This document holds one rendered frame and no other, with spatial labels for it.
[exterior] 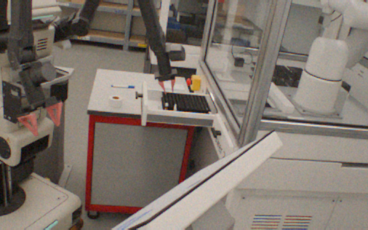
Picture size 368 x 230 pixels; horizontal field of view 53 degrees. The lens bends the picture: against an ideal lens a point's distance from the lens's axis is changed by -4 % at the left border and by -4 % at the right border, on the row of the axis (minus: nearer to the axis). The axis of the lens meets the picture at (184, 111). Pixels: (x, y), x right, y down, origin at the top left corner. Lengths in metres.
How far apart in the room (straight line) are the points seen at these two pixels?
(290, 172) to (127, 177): 1.03
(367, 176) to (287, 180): 0.35
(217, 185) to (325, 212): 1.00
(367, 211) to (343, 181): 0.25
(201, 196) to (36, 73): 0.68
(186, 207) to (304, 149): 0.84
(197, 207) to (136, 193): 1.57
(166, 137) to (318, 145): 0.90
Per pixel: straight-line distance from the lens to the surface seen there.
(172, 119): 1.74
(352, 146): 1.56
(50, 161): 2.59
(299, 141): 1.44
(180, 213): 0.68
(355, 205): 1.77
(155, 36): 1.57
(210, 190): 0.75
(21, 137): 1.66
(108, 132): 2.05
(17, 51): 1.25
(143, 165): 2.15
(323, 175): 1.57
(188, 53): 2.62
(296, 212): 1.66
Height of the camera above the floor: 1.62
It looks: 24 degrees down
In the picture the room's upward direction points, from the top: 10 degrees clockwise
